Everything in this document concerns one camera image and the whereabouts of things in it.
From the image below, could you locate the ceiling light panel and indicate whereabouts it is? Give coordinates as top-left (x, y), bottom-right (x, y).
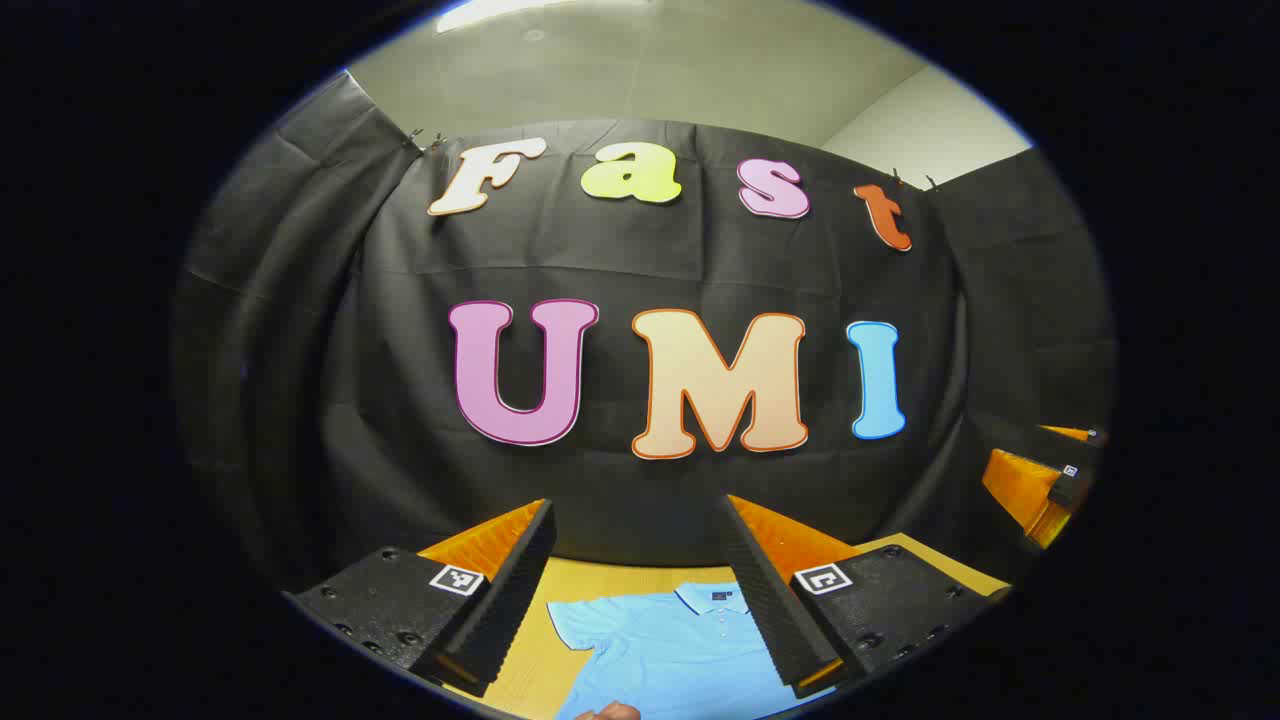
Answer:
top-left (435, 0), bottom-right (591, 33)

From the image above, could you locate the black backdrop cloth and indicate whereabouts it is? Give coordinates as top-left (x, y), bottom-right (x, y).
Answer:
top-left (172, 72), bottom-right (1118, 601)

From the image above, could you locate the light blue T-shirt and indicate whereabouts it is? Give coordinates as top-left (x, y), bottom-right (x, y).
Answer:
top-left (547, 582), bottom-right (836, 720)

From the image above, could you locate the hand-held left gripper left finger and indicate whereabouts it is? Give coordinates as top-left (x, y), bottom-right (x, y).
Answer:
top-left (283, 498), bottom-right (558, 699)

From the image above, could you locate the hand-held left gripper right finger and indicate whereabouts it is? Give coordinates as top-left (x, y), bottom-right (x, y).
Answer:
top-left (715, 493), bottom-right (1013, 701)

